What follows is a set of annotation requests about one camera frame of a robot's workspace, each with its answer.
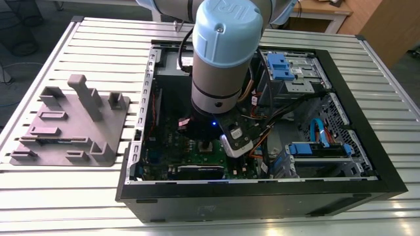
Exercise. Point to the black graphics card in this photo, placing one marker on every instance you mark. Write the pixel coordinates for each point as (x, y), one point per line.
(200, 172)

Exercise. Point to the RAM stick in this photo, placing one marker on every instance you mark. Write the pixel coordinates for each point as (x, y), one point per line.
(53, 141)

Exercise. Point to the black camera bracket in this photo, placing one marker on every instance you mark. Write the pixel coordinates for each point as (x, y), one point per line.
(236, 120)

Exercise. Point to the wooden cabinet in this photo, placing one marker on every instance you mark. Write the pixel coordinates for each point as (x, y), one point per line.
(389, 29)

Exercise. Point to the grey power supply unit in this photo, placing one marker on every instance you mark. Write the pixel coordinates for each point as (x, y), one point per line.
(168, 62)

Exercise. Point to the grey parts rack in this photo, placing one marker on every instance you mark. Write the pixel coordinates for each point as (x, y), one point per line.
(72, 123)

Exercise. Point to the blue plastic carrier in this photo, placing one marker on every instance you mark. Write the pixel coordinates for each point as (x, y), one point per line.
(277, 61)
(283, 74)

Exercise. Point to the green motherboard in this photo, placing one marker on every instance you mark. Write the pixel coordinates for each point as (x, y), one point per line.
(209, 161)

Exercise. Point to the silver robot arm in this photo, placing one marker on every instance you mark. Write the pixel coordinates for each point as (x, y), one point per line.
(223, 37)

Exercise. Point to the blue disk carrier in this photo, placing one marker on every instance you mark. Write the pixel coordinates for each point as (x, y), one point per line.
(300, 150)

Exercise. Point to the black PC case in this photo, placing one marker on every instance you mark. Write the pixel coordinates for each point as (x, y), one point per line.
(263, 199)

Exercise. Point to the metal drive cage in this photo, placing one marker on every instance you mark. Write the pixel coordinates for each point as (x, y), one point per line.
(328, 167)
(301, 86)

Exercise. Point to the silver wrist webcam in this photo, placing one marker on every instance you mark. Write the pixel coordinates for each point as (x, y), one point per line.
(237, 145)

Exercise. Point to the wooden desk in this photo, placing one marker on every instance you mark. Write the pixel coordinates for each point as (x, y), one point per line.
(328, 9)

